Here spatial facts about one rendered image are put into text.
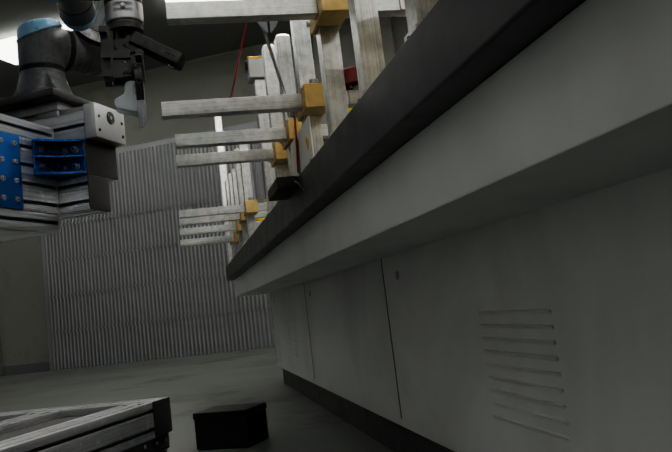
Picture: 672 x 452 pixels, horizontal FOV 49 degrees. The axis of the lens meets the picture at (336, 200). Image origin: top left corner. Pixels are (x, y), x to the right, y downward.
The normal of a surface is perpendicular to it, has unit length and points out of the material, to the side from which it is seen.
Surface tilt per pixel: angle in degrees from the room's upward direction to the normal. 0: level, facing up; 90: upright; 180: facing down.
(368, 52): 90
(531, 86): 90
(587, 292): 90
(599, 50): 90
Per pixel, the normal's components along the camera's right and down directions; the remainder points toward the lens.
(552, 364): -0.97, 0.09
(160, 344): -0.29, -0.10
